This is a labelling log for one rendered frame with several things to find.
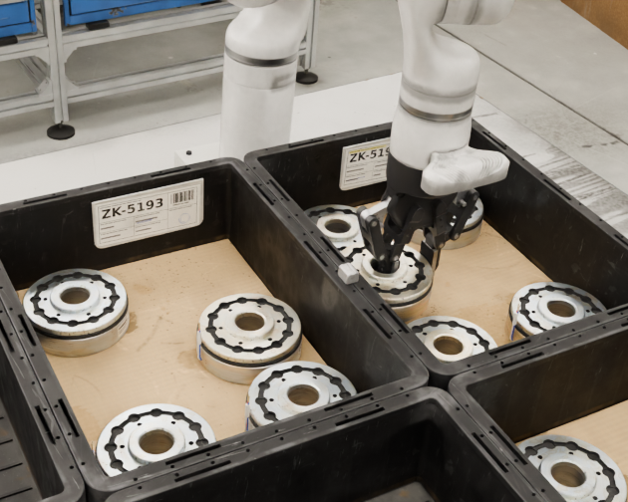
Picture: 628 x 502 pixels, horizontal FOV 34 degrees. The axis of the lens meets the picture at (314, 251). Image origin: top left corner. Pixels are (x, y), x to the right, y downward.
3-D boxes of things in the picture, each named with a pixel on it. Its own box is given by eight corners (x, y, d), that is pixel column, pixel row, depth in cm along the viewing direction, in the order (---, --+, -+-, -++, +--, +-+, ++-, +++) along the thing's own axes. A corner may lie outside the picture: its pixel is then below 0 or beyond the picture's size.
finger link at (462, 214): (474, 191, 105) (446, 239, 107) (485, 194, 106) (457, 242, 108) (459, 178, 107) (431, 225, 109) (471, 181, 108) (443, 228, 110)
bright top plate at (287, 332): (181, 313, 103) (181, 309, 103) (270, 287, 108) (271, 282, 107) (225, 376, 96) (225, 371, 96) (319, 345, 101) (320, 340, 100)
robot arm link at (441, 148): (432, 200, 93) (442, 141, 90) (367, 140, 101) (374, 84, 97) (511, 179, 97) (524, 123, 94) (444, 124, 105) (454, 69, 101)
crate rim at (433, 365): (236, 171, 116) (237, 153, 115) (456, 124, 129) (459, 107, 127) (435, 400, 88) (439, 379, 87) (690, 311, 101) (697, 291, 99)
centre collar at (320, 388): (267, 387, 95) (267, 382, 94) (316, 375, 97) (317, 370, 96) (289, 423, 91) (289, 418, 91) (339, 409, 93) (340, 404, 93)
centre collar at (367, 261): (351, 261, 108) (352, 256, 107) (391, 250, 110) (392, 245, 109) (376, 288, 104) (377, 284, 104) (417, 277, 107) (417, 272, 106)
